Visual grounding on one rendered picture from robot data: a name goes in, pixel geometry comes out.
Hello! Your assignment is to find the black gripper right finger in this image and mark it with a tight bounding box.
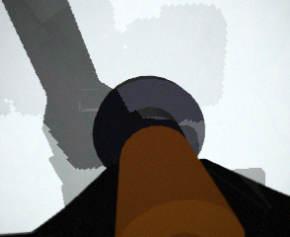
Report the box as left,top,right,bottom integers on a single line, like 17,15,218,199
199,158,290,237

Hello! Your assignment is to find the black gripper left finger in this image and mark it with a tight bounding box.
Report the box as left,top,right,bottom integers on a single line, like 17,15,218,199
0,164,119,237

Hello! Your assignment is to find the orange knob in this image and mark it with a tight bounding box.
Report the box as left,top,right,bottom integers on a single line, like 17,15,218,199
114,125,245,237

